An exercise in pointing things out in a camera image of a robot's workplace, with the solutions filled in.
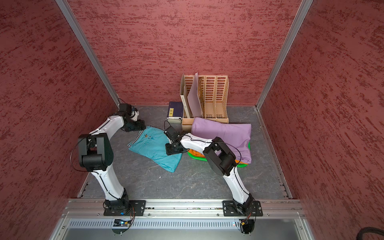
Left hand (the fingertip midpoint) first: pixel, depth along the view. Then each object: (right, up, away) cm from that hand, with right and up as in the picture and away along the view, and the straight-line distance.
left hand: (139, 129), depth 97 cm
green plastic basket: (+42, -16, -13) cm, 47 cm away
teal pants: (+8, -9, 0) cm, 12 cm away
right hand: (+21, -16, -4) cm, 27 cm away
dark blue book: (+21, +14, +21) cm, 33 cm away
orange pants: (+41, -14, -12) cm, 45 cm away
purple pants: (+63, -4, -7) cm, 63 cm away
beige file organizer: (+53, +27, +20) cm, 62 cm away
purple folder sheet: (+37, +20, +4) cm, 42 cm away
